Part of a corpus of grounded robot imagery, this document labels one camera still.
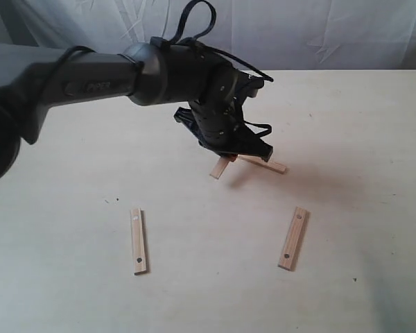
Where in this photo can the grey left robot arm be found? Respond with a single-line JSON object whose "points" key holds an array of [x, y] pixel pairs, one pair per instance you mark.
{"points": [[34, 79]]}

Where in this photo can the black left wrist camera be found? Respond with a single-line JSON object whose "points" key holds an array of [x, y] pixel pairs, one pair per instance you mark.
{"points": [[248, 85]]}

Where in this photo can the plain wooden stick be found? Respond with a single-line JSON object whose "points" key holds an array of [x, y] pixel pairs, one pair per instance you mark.
{"points": [[219, 167]]}

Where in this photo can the wooden stick with holes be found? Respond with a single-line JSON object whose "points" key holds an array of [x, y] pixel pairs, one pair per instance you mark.
{"points": [[294, 238], [139, 242]]}

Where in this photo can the short wooden crossbar stick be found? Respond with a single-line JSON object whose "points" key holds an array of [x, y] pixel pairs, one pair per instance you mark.
{"points": [[273, 166]]}

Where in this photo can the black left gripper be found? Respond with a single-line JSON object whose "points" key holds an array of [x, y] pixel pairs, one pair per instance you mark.
{"points": [[218, 124]]}

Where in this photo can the white backdrop cloth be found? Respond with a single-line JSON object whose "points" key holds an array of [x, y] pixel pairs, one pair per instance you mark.
{"points": [[327, 34]]}

